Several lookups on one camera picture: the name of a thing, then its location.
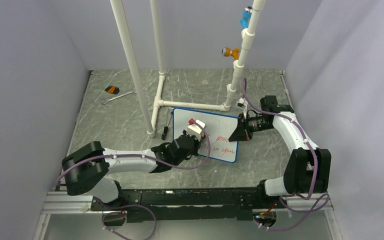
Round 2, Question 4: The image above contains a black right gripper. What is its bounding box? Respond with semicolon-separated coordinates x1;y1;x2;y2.
228;112;274;142

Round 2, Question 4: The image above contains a blue framed whiteboard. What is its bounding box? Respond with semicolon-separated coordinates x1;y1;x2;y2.
172;107;238;163

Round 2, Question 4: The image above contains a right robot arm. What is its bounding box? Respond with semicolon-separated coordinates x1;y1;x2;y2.
228;95;332;208

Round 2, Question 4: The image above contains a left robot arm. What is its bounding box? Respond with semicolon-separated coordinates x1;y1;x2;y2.
57;132;207;210

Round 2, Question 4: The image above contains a silver wrench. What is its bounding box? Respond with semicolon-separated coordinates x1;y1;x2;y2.
101;89;137;105

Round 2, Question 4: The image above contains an orange nozzle fitting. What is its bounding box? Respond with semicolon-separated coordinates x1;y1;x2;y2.
221;47;241;61

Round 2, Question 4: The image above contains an orange black small tool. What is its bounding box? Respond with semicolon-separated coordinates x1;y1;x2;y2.
104;85;120;95

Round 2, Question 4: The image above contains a blue nozzle fitting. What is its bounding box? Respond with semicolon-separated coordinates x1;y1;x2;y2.
239;6;253;29

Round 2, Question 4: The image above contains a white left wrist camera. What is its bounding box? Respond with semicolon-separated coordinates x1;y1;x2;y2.
186;118;206;141

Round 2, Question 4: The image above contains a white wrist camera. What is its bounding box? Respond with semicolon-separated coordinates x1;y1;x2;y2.
236;97;248;110
186;118;206;141

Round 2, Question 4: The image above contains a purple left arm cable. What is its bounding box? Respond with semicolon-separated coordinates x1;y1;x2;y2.
56;119;212;190

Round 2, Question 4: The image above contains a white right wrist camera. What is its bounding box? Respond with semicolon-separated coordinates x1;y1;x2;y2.
236;97;248;110

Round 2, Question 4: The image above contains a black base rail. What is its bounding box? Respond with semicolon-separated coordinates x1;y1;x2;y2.
91;186;281;223

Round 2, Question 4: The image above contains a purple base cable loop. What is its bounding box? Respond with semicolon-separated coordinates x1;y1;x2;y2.
101;206;158;240

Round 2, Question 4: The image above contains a white pvc pipe frame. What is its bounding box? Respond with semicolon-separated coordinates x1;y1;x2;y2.
110;0;266;137

